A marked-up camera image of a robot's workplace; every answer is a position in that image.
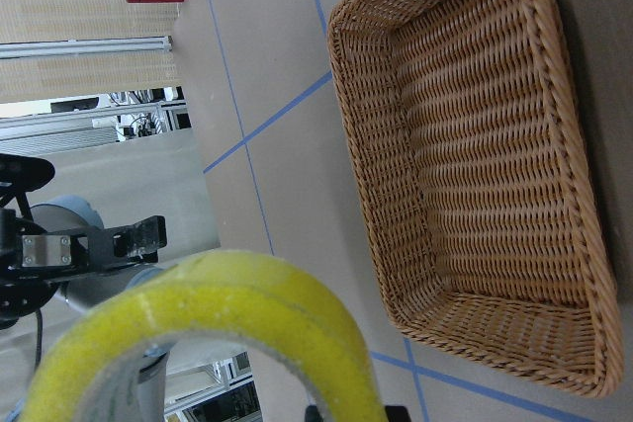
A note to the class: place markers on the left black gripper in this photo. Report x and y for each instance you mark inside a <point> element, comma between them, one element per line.
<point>35,262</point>

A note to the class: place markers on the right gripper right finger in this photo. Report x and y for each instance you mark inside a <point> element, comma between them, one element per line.
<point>396,413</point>

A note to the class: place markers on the yellow tape roll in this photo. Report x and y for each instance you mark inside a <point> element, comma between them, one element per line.
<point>239,296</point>

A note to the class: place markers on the brown wicker basket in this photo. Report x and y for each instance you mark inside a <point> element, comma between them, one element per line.
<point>464,135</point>

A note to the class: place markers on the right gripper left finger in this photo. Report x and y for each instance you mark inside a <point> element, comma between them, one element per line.
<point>312,414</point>

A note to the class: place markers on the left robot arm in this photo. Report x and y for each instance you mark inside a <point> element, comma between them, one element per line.
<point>90,289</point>

